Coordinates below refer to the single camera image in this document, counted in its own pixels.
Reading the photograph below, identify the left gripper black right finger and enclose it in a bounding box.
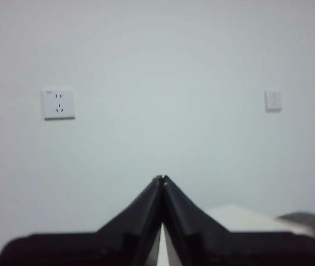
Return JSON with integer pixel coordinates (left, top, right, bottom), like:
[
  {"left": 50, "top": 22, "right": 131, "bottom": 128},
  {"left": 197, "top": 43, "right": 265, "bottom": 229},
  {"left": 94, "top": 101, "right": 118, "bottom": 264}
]
[{"left": 160, "top": 175, "right": 315, "bottom": 266}]

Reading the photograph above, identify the cream Toshiba toaster oven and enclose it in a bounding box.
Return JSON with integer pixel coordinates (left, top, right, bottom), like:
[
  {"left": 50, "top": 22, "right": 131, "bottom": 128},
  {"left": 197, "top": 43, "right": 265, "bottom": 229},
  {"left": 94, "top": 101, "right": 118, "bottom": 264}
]
[{"left": 155, "top": 203, "right": 315, "bottom": 266}]

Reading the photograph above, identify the white wall socket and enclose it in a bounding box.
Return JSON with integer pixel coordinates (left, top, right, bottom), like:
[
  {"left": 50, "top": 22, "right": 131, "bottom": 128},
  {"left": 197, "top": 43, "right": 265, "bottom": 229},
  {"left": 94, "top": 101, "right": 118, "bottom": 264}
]
[
  {"left": 264, "top": 89, "right": 283, "bottom": 112},
  {"left": 41, "top": 88, "right": 77, "bottom": 121}
]

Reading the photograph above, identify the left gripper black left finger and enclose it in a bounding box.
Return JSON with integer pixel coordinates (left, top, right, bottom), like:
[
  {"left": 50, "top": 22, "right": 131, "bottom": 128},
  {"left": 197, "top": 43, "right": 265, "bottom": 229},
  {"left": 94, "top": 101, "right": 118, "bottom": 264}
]
[{"left": 0, "top": 174, "right": 164, "bottom": 266}]

